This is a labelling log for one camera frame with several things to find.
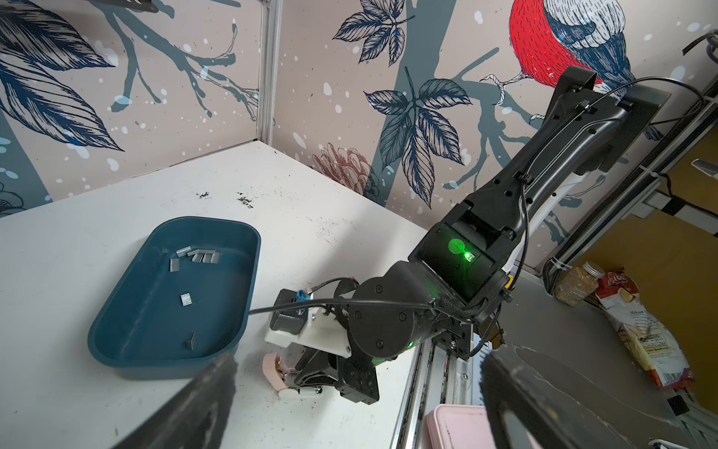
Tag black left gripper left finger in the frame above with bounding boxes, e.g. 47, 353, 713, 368
116, 354, 237, 448

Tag glass jar outside cell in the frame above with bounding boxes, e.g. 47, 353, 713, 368
553, 262, 605, 306

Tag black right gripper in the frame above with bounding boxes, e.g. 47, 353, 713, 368
294, 349, 380, 404

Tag snack bag outside cell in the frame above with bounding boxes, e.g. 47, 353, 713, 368
595, 272, 695, 389

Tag loose staple strip centre tray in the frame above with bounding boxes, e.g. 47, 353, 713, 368
181, 293, 193, 307

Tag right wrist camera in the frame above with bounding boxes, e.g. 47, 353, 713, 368
264, 288, 353, 359

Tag teal plastic tray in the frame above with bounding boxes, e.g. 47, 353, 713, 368
87, 216, 261, 381

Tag staples strip in tray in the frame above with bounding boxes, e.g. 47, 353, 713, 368
168, 246, 222, 272

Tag pink flat case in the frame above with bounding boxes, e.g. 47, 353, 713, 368
426, 404, 495, 449

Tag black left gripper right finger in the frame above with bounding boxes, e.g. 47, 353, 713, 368
482, 351, 609, 448

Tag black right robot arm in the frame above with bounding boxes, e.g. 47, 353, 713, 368
292, 67, 669, 404

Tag upright staple strip in tray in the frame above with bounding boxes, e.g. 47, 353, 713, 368
185, 331, 196, 351

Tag aluminium frame post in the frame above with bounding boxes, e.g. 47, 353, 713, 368
256, 0, 284, 146

